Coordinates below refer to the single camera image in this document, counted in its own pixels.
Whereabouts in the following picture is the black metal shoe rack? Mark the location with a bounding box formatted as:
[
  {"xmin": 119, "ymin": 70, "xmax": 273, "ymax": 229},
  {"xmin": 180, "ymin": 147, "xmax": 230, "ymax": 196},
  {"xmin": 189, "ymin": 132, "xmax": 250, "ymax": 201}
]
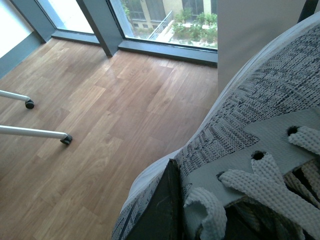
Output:
[{"xmin": 297, "ymin": 0, "xmax": 319, "ymax": 23}]

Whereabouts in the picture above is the white rolling table leg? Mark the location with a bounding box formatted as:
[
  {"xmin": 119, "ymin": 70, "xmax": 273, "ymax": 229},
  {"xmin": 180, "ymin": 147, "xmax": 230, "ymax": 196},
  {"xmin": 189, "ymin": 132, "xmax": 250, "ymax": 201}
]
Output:
[
  {"xmin": 0, "ymin": 125, "xmax": 73, "ymax": 145},
  {"xmin": 0, "ymin": 90, "xmax": 35, "ymax": 109}
]

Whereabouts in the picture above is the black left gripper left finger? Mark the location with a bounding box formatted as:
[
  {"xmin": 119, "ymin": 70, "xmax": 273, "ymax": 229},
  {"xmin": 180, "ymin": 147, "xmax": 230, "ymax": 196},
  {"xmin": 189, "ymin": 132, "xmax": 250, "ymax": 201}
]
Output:
[{"xmin": 127, "ymin": 159, "xmax": 183, "ymax": 240}]

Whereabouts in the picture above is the grey knit sneaker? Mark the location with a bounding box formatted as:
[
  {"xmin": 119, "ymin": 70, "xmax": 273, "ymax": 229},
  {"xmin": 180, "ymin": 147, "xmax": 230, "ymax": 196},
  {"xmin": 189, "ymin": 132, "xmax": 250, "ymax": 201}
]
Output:
[{"xmin": 111, "ymin": 13, "xmax": 320, "ymax": 240}]

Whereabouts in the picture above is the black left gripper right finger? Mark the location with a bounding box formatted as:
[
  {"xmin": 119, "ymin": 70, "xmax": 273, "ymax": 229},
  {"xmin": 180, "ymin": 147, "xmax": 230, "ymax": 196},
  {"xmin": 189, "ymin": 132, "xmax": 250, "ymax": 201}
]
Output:
[{"xmin": 224, "ymin": 162, "xmax": 320, "ymax": 240}]

